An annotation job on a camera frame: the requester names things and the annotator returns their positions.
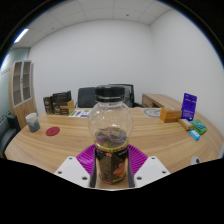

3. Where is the green box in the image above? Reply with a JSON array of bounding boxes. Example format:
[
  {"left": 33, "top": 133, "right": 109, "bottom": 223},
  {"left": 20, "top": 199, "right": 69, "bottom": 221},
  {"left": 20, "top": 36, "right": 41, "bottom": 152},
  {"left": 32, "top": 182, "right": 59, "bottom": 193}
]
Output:
[{"left": 189, "top": 118, "right": 208, "bottom": 136}]

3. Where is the grey mesh office chair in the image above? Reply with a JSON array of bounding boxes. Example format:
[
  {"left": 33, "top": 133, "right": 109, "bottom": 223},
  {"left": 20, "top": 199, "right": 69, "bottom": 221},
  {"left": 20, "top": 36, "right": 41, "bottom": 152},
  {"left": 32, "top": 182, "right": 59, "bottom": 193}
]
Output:
[{"left": 108, "top": 83, "right": 143, "bottom": 108}]

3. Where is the rectangular ceiling light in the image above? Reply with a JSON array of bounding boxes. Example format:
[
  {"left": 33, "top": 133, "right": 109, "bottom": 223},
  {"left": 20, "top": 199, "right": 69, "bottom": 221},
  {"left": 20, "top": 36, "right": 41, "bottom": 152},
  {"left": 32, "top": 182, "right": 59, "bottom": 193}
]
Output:
[{"left": 13, "top": 28, "right": 30, "bottom": 44}]

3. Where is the small light blue box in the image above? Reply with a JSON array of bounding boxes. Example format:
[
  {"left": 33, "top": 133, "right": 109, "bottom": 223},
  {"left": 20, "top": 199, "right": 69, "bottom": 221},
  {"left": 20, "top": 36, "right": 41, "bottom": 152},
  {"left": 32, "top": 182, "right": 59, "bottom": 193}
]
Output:
[{"left": 188, "top": 129, "right": 201, "bottom": 141}]

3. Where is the orange box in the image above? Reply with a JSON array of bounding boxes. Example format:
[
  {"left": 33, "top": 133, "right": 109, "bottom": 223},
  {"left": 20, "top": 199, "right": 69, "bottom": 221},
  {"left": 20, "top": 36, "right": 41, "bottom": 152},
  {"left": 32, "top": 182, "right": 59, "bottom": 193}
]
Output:
[{"left": 159, "top": 107, "right": 183, "bottom": 123}]

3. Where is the tan and brown carton box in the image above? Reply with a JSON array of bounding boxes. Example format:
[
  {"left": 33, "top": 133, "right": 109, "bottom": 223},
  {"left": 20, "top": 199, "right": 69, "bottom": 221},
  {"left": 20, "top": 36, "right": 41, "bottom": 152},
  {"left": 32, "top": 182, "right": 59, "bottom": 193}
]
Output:
[{"left": 52, "top": 99, "right": 76, "bottom": 116}]

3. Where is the small tan box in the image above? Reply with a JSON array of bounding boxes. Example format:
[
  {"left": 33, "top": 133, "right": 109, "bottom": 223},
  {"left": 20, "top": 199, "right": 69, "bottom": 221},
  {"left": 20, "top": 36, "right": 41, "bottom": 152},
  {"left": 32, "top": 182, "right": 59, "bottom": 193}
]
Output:
[{"left": 177, "top": 118, "right": 195, "bottom": 131}]

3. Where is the small white round object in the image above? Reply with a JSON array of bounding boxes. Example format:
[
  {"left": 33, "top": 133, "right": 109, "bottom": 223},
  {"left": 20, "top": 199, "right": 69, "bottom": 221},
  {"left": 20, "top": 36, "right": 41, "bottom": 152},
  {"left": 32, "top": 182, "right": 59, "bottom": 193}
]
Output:
[{"left": 190, "top": 155, "right": 202, "bottom": 166}]

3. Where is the wooden side desk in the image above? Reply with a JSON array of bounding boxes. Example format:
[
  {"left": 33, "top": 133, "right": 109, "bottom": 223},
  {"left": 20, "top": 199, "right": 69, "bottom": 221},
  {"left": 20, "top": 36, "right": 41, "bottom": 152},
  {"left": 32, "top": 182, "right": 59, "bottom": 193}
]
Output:
[{"left": 141, "top": 92, "right": 184, "bottom": 111}]

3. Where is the purple card box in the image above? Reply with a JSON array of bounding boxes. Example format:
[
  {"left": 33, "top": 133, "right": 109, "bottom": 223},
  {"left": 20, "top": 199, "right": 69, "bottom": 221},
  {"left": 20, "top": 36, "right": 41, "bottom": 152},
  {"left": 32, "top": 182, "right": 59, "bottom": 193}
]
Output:
[{"left": 181, "top": 92, "right": 198, "bottom": 122}]

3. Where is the white and grey mug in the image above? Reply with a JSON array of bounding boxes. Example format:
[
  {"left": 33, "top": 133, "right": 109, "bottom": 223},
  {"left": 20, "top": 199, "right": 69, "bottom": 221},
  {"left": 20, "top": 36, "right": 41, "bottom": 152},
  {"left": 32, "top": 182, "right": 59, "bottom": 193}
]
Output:
[{"left": 25, "top": 112, "right": 41, "bottom": 133}]

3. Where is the wooden cabinet with glass doors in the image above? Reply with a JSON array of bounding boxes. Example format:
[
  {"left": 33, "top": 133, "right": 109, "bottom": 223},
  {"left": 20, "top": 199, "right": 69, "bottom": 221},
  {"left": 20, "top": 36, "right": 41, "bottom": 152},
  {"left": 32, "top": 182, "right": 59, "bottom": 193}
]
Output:
[{"left": 8, "top": 59, "right": 38, "bottom": 129}]

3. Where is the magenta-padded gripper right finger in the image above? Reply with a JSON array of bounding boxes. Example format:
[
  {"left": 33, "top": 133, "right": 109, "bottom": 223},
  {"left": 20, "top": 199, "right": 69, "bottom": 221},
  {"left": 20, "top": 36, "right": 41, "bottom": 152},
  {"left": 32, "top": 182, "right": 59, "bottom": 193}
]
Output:
[{"left": 126, "top": 144, "right": 172, "bottom": 189}]

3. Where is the clear drink bottle black cap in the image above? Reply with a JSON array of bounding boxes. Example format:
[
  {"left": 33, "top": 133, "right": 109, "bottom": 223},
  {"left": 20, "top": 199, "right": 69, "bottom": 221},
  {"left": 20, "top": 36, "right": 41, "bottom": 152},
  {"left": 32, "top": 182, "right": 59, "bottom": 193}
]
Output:
[{"left": 87, "top": 84, "right": 134, "bottom": 186}]

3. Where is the small brown carton box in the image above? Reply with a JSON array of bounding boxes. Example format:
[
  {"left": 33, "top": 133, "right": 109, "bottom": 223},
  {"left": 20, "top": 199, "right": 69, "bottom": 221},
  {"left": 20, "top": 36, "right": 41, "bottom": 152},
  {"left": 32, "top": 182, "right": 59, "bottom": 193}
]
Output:
[{"left": 42, "top": 95, "right": 54, "bottom": 115}]

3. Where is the flat round red coaster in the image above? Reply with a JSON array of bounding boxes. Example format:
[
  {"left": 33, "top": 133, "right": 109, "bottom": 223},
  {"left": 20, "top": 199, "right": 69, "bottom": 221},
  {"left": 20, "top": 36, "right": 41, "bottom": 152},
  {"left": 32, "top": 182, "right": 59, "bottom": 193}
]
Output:
[{"left": 45, "top": 126, "right": 61, "bottom": 137}]

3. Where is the black office chair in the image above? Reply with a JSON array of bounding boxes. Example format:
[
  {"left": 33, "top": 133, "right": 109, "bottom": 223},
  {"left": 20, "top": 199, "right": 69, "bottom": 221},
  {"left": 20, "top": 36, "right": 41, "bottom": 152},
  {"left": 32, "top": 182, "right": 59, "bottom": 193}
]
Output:
[{"left": 77, "top": 86, "right": 97, "bottom": 109}]

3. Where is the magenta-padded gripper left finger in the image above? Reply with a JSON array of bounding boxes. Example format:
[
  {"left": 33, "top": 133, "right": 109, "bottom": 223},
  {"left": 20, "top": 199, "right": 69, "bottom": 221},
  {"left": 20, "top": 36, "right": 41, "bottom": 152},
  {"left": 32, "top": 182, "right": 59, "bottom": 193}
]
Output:
[{"left": 54, "top": 143, "right": 98, "bottom": 189}]

